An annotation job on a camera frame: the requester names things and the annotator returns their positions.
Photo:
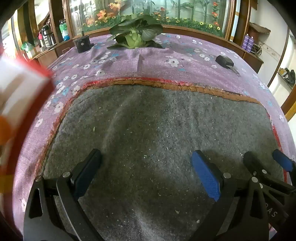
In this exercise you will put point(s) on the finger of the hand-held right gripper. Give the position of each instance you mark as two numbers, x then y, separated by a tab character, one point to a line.
252	161
283	161

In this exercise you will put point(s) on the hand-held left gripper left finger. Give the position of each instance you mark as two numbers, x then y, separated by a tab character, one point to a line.
86	173

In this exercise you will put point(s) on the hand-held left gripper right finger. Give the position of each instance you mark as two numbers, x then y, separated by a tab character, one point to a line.
205	177

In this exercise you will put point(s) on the red-rimmed white tray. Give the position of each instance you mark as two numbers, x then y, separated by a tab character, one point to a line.
13	81

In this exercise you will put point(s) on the grey felt mat orange border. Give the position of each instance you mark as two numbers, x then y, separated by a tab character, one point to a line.
150	129

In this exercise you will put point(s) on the dark tool on shelf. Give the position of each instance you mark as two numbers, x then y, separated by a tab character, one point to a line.
288	75

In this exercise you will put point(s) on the purple spray can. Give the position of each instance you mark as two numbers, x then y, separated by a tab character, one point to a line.
245	41
251	44

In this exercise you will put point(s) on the wooden cabinet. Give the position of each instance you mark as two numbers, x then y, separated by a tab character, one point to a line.
46	58

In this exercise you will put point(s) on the purple floral blanket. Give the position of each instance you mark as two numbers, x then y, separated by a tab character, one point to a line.
161	60

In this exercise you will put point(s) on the black cylinder holder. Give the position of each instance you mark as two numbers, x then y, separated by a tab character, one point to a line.
82	45

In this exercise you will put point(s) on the green plastic bag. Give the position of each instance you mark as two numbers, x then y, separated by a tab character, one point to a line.
29	46

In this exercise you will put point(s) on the black silver thermos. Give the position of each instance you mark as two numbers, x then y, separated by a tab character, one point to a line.
47	37

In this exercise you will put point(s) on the pink bottle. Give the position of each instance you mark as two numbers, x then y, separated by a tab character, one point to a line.
40	38

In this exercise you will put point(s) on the bok choy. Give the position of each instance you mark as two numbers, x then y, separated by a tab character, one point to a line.
134	38

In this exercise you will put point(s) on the green plastic bottle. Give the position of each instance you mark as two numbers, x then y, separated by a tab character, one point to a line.
64	30

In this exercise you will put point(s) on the glass tank with artificial flowers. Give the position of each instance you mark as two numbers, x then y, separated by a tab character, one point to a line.
185	11

